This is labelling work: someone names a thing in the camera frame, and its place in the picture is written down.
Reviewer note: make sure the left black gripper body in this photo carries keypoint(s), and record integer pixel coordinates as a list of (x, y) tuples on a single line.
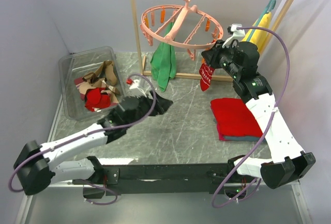
[(145, 104)]

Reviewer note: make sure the red patterned sock pair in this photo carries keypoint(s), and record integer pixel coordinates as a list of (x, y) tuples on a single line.
[(206, 72)]

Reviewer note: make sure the teal plastic hanger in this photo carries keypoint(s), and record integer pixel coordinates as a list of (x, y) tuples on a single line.
[(269, 7)]

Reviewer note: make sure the yellow hanging cloth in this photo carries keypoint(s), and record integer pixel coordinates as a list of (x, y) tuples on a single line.
[(259, 36)]

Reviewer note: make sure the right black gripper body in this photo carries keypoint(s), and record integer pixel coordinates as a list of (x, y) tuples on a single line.
[(226, 55)]

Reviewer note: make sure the brown sock pair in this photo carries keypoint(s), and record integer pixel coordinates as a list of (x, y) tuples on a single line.
[(94, 80)]

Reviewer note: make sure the green hanging cloth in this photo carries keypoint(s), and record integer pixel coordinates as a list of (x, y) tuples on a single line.
[(163, 65)]

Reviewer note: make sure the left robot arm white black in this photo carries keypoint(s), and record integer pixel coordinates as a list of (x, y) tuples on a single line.
[(40, 165)]

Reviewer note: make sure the clear plastic bin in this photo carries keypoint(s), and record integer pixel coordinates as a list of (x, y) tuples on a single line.
[(78, 65)]

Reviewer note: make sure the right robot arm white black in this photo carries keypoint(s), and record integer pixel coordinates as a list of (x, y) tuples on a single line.
[(289, 162)]

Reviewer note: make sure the red sock front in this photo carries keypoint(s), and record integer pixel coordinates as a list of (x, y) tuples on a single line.
[(104, 103)]

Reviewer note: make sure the red folded towel stack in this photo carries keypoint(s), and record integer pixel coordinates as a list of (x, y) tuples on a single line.
[(234, 121)]

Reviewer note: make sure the pink round clip hanger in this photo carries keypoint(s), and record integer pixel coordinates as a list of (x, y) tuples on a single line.
[(163, 23)]

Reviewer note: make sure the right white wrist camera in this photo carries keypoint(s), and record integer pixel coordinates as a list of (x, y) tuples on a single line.
[(236, 34)]

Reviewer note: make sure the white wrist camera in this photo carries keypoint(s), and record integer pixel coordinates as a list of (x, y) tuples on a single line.
[(134, 88), (236, 34)]

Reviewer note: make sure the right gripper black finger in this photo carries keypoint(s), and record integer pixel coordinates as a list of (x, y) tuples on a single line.
[(219, 43), (211, 57)]

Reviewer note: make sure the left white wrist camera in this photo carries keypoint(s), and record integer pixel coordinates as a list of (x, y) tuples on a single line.
[(134, 88)]

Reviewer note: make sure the black base bar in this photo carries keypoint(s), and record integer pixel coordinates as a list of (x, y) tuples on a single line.
[(176, 178)]

